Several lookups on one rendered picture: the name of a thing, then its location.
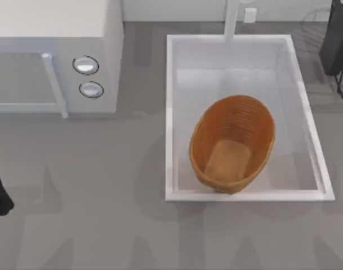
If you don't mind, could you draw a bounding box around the brown wicker basket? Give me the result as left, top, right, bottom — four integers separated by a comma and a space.
188, 94, 276, 195

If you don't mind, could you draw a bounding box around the pale microwave oven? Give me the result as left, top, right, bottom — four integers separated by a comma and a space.
0, 0, 124, 115

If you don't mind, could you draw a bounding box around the small microwave knob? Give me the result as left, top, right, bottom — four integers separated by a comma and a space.
78, 80, 105, 99

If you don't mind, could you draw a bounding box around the large microwave knob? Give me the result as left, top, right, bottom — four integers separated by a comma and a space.
72, 55, 100, 76

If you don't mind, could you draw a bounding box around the white sink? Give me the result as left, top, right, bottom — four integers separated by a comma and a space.
164, 34, 336, 203

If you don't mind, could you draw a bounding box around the tall white tap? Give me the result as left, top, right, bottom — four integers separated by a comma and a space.
223, 0, 239, 42

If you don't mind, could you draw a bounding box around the microwave door handle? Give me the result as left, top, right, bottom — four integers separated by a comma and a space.
41, 52, 69, 119

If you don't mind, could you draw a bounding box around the white wall socket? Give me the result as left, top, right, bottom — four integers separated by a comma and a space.
243, 7, 257, 23

